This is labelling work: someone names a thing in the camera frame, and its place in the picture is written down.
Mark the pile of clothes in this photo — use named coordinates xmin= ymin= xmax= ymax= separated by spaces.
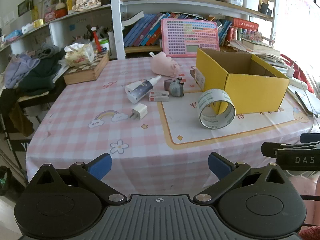
xmin=4 ymin=42 xmax=67 ymax=96

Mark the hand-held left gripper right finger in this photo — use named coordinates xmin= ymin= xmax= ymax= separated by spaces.
xmin=193 ymin=152 xmax=293 ymax=204

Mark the clear tape roll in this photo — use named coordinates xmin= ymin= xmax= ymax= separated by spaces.
xmin=199 ymin=89 xmax=236 ymax=130

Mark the black picture frame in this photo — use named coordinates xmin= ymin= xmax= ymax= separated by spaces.
xmin=17 ymin=0 xmax=34 ymax=17

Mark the wall poster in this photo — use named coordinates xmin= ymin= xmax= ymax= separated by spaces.
xmin=285 ymin=0 xmax=320 ymax=28

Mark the white charger plug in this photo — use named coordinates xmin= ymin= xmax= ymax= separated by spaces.
xmin=129 ymin=103 xmax=148 ymax=120

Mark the row of colourful books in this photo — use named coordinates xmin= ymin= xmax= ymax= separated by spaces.
xmin=124 ymin=11 xmax=233 ymax=47

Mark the yellow cardboard box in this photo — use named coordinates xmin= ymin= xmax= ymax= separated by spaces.
xmin=195 ymin=48 xmax=290 ymax=115

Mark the pink fleece clothing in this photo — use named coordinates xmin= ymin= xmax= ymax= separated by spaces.
xmin=287 ymin=171 xmax=320 ymax=240

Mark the grey toy camera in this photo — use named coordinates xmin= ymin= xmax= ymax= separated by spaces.
xmin=169 ymin=77 xmax=187 ymax=97

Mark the floral tissue pack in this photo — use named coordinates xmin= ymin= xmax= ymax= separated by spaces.
xmin=64 ymin=42 xmax=95 ymax=67

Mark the black cable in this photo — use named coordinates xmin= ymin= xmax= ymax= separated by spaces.
xmin=300 ymin=194 xmax=320 ymax=202

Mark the black tablet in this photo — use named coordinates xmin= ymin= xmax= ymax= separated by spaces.
xmin=295 ymin=90 xmax=319 ymax=117

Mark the red flat box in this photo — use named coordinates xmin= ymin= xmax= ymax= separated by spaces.
xmin=234 ymin=18 xmax=259 ymax=31

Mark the pink checkered tablecloth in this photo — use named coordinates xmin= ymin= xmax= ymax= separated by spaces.
xmin=25 ymin=52 xmax=320 ymax=198

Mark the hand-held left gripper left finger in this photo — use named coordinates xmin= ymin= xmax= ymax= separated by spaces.
xmin=26 ymin=152 xmax=127 ymax=204

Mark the white bookshelf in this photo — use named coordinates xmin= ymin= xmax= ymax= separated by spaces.
xmin=0 ymin=0 xmax=275 ymax=60

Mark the white charger with cable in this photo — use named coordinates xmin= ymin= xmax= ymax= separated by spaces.
xmin=286 ymin=61 xmax=301 ymax=78

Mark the small red and white box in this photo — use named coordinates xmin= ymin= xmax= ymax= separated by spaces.
xmin=149 ymin=91 xmax=170 ymax=102

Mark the white and blue spray bottle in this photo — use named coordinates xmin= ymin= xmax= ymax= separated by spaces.
xmin=125 ymin=75 xmax=162 ymax=104

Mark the pink plush pig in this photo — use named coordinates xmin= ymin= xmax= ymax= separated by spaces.
xmin=150 ymin=51 xmax=182 ymax=77

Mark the wooden chess box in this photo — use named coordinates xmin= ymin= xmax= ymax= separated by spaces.
xmin=63 ymin=51 xmax=110 ymax=85

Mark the pen cup with red tool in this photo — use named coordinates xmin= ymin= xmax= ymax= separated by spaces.
xmin=86 ymin=24 xmax=111 ymax=53

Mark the stack of papers and books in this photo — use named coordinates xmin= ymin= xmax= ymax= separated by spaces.
xmin=227 ymin=39 xmax=281 ymax=58

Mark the pink learning tablet toy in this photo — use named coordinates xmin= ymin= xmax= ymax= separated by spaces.
xmin=160 ymin=19 xmax=220 ymax=58

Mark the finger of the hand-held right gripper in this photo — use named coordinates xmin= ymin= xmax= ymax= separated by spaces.
xmin=261 ymin=142 xmax=320 ymax=158
xmin=300 ymin=133 xmax=320 ymax=143

